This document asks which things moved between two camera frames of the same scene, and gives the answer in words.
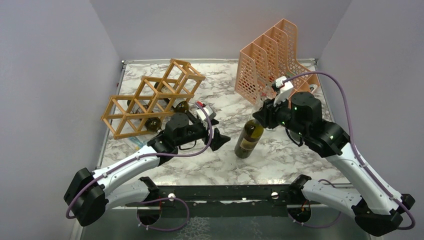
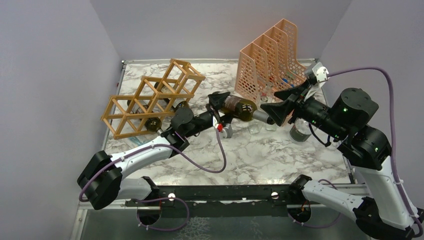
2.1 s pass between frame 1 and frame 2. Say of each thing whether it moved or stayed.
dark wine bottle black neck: moved
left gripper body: moved
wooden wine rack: stayed
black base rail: stayed
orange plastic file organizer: stayed
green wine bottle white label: stayed
